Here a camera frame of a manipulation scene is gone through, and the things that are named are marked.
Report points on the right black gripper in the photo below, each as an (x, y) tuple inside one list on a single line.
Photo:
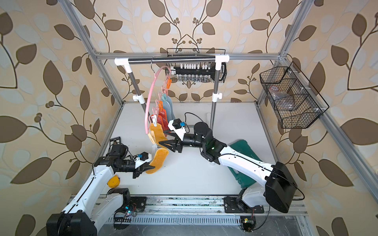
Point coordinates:
[(175, 144)]

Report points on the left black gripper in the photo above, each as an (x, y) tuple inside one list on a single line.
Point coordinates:
[(140, 170)]

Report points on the yellow fuzzy insole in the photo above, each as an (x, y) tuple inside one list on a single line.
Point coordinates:
[(156, 134), (158, 160)]

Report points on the pink clip hanger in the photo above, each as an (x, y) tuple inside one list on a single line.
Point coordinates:
[(150, 95)]

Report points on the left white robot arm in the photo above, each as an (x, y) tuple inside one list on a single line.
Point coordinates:
[(101, 197)]

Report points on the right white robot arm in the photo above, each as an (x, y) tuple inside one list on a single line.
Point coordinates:
[(277, 185)]

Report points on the red patterned insole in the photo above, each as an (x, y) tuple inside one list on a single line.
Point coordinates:
[(162, 119)]

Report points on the grey blue insole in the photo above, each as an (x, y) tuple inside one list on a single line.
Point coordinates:
[(168, 107)]

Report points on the yellow tape measure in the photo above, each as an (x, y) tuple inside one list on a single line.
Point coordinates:
[(114, 182)]

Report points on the green plastic tool case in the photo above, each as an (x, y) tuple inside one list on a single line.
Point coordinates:
[(241, 158)]

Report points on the metal clothes rack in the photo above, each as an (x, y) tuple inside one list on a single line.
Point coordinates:
[(218, 59)]

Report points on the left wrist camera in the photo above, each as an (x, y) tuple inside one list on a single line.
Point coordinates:
[(142, 158)]

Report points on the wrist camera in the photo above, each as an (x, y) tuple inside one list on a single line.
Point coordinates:
[(178, 127), (142, 158)]

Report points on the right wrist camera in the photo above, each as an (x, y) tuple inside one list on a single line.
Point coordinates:
[(178, 127)]

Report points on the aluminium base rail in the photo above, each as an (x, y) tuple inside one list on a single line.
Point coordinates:
[(200, 210)]

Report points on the back black wire basket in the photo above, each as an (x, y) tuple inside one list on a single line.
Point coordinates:
[(197, 72)]

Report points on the side black wire basket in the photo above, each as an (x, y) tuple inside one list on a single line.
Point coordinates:
[(294, 98)]

